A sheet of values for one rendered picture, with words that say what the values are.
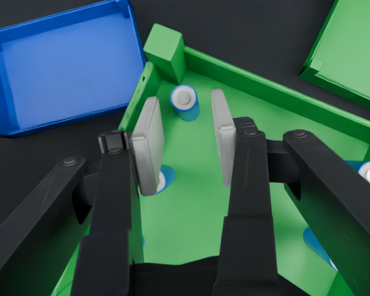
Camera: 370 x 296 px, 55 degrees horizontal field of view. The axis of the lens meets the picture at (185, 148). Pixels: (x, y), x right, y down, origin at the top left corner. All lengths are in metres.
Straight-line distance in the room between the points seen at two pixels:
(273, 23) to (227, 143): 0.61
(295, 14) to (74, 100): 0.47
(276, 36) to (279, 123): 0.46
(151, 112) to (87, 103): 0.55
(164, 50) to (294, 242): 0.18
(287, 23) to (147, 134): 0.62
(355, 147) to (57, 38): 0.63
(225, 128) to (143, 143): 0.04
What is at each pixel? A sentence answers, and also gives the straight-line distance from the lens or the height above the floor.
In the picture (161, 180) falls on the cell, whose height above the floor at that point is 0.47.
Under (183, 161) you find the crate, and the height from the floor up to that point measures 0.40.
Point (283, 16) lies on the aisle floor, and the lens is 0.77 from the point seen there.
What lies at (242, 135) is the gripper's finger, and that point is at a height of 0.55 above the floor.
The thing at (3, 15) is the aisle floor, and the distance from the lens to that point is 0.87.
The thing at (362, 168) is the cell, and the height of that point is 0.47.
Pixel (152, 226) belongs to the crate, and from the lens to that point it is 0.30.
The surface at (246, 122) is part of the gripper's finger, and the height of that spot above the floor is 0.52.
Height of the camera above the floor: 0.70
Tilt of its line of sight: 86 degrees down
